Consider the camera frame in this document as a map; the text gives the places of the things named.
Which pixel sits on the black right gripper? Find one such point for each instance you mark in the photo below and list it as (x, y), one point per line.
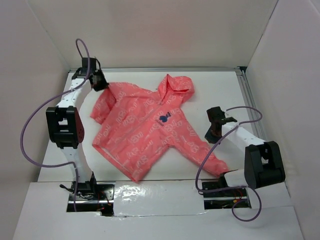
(210, 138)

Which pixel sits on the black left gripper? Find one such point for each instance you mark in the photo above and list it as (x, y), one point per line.
(104, 84)

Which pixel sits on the pink hooded kids jacket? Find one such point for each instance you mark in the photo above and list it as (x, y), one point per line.
(137, 126)

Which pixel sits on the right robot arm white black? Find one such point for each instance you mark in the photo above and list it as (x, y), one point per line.
(263, 164)

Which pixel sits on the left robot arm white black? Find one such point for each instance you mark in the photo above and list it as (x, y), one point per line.
(65, 126)

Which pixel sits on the aluminium rail back edge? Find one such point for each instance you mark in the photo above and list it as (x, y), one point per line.
(176, 69)

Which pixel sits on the aluminium rail edge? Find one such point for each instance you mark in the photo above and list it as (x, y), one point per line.
(176, 69)
(252, 132)

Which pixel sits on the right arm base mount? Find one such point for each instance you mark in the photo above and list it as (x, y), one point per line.
(226, 199)

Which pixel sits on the aluminium rail right edge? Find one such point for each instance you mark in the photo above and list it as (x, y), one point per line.
(252, 132)

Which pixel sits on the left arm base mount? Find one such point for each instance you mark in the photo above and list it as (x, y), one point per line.
(99, 200)

